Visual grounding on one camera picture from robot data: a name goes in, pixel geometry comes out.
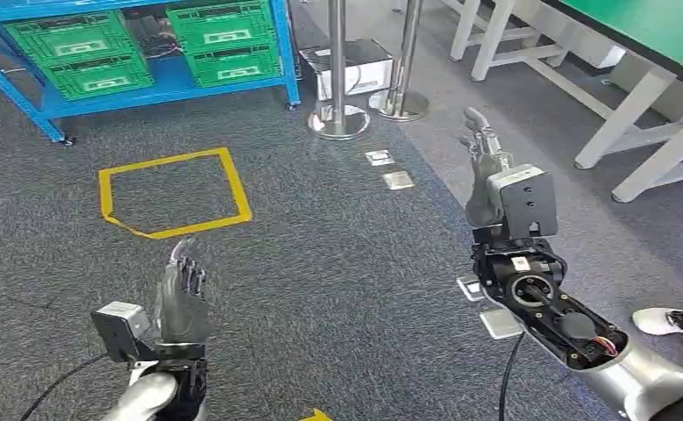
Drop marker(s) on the blue metal shelf rack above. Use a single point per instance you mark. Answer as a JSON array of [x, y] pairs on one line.
[[167, 93]]

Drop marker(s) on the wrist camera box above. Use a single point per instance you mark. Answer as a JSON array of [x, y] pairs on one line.
[[117, 331], [527, 203]]

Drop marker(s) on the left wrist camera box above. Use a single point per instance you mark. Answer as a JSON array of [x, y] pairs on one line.
[[117, 331]]

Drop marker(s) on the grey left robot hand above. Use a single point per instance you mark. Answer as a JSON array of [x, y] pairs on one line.
[[181, 314]]

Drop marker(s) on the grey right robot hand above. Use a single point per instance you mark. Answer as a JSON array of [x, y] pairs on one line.
[[480, 192]]

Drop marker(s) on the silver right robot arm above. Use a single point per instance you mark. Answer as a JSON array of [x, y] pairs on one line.
[[550, 314]]

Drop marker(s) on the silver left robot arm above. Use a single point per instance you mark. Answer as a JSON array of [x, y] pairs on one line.
[[143, 398]]

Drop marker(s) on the black box with white labels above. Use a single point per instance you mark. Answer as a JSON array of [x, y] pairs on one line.
[[370, 58]]

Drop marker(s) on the steel floor socket plate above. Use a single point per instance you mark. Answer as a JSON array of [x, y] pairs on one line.
[[499, 324], [399, 180], [469, 289], [379, 157]]

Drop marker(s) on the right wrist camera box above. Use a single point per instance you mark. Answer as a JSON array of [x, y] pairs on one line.
[[527, 203]]

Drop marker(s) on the green plastic crate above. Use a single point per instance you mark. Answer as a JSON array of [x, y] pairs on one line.
[[222, 26], [68, 38], [233, 67], [100, 78]]

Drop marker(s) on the white table with green top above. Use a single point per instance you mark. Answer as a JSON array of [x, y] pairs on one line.
[[626, 110]]

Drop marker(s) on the chrome barrier post with base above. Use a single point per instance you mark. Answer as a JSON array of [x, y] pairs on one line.
[[337, 69], [405, 58]]

